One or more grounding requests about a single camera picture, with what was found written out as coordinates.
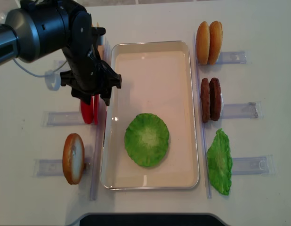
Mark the brown meat patty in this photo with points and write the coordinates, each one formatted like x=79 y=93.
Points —
x=205 y=100
x=215 y=99

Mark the green lettuce leaf on tray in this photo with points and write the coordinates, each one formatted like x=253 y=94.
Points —
x=146 y=140

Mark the white rectangular tray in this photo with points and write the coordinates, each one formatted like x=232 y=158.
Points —
x=156 y=79

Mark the golden bun slice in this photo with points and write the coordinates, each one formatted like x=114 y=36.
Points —
x=203 y=43
x=216 y=38

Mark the clear acrylic rack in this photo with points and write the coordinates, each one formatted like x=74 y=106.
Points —
x=53 y=168
x=261 y=165

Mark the clear acrylic rack left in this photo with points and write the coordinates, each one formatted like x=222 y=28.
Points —
x=53 y=168

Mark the top bun slice upright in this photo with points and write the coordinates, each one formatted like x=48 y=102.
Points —
x=73 y=158

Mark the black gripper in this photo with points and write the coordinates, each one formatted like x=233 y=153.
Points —
x=87 y=77

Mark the red tomato slice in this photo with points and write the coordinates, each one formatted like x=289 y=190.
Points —
x=96 y=104
x=87 y=111

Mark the golden bun slice left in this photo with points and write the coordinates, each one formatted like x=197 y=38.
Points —
x=203 y=43

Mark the clear acrylic rack right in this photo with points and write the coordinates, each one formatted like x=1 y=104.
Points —
x=261 y=165

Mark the brown meat patty left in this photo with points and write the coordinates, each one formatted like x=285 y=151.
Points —
x=205 y=100

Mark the brown meat patty right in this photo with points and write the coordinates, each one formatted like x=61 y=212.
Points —
x=215 y=99

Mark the orange cheese slice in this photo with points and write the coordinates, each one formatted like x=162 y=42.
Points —
x=100 y=40

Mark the golden bun slice right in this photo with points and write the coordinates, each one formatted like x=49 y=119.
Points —
x=216 y=38

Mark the green lettuce leaf in rack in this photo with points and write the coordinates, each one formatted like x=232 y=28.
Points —
x=220 y=163

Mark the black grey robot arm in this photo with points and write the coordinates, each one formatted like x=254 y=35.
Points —
x=37 y=29

